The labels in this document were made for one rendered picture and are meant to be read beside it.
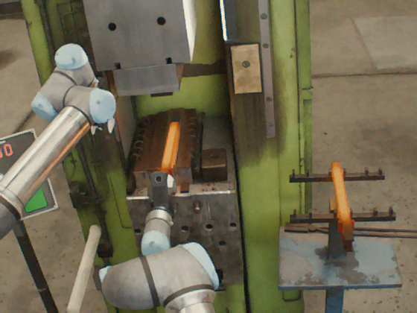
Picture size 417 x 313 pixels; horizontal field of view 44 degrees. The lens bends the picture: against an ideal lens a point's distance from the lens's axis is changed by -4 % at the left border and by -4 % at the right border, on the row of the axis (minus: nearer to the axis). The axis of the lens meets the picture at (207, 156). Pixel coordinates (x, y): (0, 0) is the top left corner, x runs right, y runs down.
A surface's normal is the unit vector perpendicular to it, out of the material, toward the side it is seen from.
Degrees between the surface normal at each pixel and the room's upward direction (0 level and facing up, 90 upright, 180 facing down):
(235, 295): 90
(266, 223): 90
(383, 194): 0
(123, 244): 90
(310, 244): 0
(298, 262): 0
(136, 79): 90
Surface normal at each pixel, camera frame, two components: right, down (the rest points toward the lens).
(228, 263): -0.03, 0.54
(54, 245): -0.11, -0.84
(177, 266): 0.00, -0.54
